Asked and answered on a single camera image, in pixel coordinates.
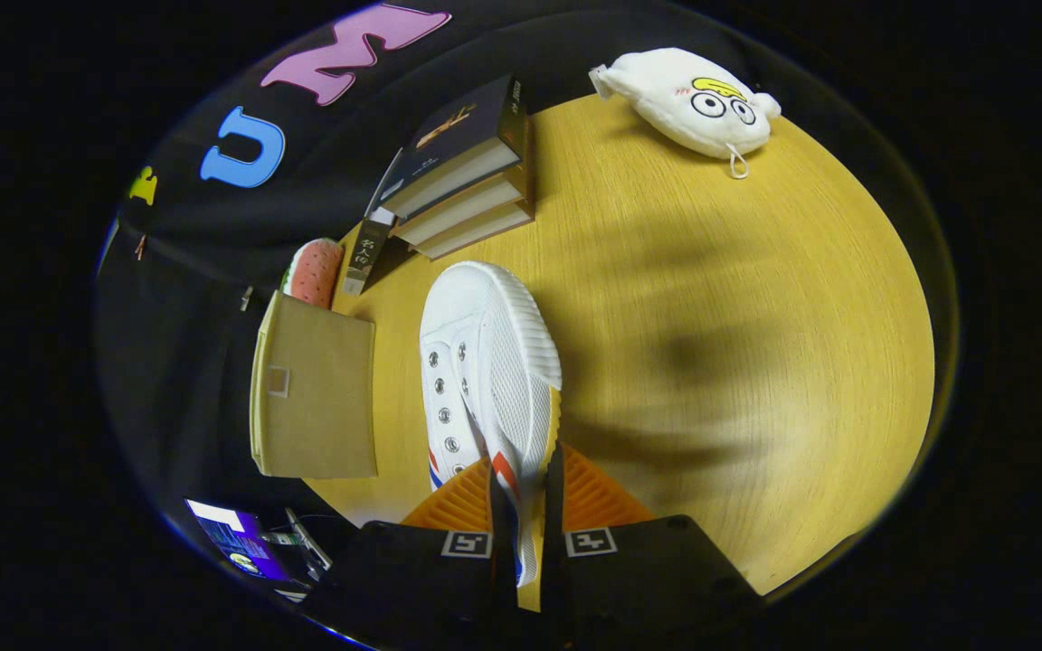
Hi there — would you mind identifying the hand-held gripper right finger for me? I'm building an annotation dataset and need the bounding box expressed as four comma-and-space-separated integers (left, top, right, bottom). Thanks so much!
541, 440, 766, 651

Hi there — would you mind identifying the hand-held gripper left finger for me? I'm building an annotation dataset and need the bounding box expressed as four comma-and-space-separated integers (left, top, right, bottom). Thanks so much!
304, 443, 522, 651

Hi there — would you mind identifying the white canvas shoe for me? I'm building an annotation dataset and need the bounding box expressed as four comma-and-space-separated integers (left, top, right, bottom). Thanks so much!
419, 261, 564, 589

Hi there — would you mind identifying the beige fabric storage box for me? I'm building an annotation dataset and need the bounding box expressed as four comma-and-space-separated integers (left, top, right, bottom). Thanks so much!
248, 289, 379, 480

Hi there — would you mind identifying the brown cover book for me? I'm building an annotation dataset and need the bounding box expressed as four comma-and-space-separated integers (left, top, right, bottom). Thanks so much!
412, 201, 535, 261
392, 172, 531, 247

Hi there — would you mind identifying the white portrait cover book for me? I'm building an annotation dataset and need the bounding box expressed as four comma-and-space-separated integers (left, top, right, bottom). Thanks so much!
342, 149, 413, 297

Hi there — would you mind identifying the watermelon slice plush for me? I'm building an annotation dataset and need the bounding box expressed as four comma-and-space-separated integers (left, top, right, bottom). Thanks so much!
281, 238, 346, 310

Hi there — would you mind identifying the black backdrop cloth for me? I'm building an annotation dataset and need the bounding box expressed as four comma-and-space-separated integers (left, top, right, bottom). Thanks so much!
91, 0, 961, 598

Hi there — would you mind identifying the black cover book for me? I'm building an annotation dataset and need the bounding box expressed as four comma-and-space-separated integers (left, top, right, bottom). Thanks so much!
379, 74, 529, 221

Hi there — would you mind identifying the white plush toy with face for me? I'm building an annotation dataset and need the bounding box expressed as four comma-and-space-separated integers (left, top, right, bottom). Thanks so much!
588, 47, 782, 180

